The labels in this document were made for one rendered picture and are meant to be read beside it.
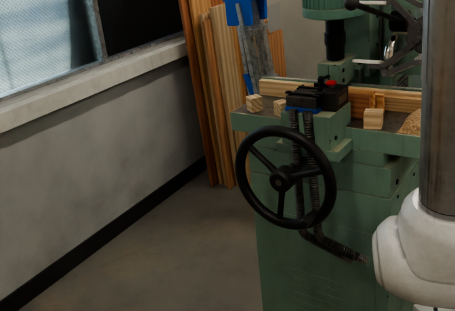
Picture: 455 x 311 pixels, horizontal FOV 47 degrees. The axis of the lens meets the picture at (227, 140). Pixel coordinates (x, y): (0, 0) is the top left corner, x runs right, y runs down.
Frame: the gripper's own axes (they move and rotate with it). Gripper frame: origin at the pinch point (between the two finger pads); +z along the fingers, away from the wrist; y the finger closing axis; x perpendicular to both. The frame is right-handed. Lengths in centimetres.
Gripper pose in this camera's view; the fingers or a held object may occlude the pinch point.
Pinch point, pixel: (361, 32)
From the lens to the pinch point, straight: 132.1
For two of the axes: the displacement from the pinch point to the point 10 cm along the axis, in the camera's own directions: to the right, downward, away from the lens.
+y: 0.5, -9.8, -1.9
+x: -5.7, 1.3, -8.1
